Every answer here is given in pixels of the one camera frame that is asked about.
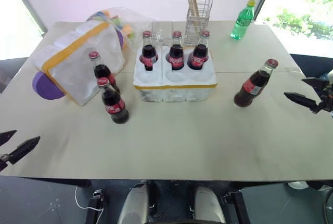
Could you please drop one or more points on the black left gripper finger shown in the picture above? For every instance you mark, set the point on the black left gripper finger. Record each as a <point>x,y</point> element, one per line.
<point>7,136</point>
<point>24,148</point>

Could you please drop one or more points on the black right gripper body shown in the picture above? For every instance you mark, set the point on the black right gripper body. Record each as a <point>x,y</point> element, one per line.
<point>326,98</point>

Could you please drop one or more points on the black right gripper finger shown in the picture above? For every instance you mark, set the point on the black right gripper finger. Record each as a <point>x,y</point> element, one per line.
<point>315,82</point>
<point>303,100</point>

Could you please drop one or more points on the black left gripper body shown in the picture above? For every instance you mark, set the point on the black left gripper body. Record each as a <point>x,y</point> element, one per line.
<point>3,162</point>

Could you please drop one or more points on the glass cola bottle red cap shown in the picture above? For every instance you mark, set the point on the glass cola bottle red cap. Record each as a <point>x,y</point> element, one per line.
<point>104,72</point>
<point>251,86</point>
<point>149,52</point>
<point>114,104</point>
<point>198,55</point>
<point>176,53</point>

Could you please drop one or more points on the purple plate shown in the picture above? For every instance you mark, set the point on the purple plate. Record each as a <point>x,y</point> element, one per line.
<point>45,89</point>

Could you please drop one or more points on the white foam bottle tray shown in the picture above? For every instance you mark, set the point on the white foam bottle tray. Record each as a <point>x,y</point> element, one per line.
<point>179,83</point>

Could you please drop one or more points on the orange toy fruit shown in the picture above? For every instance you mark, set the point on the orange toy fruit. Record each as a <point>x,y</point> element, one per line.
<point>127,30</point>

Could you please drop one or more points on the green toy vegetable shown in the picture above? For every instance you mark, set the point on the green toy vegetable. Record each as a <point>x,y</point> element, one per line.
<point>117,21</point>

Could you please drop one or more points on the small white floor object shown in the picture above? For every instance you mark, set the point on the small white floor object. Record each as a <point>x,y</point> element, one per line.
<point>297,184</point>

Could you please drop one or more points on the black metal stand foot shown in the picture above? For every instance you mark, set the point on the black metal stand foot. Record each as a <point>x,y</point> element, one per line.
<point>95,205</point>
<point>234,207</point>

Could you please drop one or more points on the green plastic soda bottle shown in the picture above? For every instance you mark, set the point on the green plastic soda bottle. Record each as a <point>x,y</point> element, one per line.
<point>241,22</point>

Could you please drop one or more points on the silver rounded leg cover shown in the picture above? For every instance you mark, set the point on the silver rounded leg cover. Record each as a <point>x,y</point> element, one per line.
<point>134,204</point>
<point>209,204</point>

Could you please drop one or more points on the clear plastic container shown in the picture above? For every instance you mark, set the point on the clear plastic container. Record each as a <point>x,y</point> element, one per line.
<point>161,33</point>

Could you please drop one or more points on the clear plastic bag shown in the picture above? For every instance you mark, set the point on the clear plastic bag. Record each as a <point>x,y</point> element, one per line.
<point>130,17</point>

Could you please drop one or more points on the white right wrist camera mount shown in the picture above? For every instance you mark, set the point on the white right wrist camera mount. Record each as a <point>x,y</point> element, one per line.
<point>331,76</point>

